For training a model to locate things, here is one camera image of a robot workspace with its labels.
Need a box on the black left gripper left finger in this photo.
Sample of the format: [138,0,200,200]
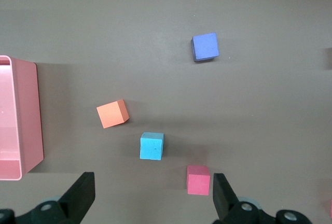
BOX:
[0,171,96,224]

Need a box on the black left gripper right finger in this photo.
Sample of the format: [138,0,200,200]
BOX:
[212,173,312,224]

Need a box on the light blue foam block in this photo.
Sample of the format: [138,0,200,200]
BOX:
[139,132,165,161]

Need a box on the red foam block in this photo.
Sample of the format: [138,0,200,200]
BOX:
[324,198,332,218]
[186,165,211,196]

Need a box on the brown table cover sheet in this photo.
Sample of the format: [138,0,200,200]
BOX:
[0,0,332,224]

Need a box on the orange foam block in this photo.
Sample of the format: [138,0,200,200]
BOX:
[96,99,130,129]

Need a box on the pink plastic bin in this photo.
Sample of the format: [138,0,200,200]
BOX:
[0,55,44,181]

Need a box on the blue violet foam block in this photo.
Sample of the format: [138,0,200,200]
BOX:
[191,32,219,63]

